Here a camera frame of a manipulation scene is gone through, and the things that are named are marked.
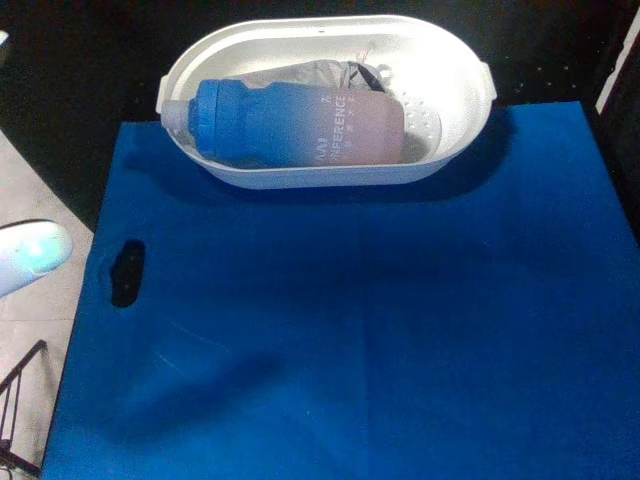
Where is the grey umbrella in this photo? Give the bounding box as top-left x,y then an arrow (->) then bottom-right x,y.
234,42 -> 395,97

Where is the blue table mat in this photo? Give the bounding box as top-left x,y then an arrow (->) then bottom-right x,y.
42,101 -> 640,480

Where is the white perforated oval basket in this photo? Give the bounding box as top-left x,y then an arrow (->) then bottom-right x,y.
157,13 -> 499,191

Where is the blue and pink water bottle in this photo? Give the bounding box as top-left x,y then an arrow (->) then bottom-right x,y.
159,78 -> 405,168

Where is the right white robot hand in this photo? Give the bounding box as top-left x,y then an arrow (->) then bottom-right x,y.
0,219 -> 74,300

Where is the black metal stand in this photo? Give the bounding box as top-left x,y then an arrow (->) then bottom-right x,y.
0,338 -> 49,479

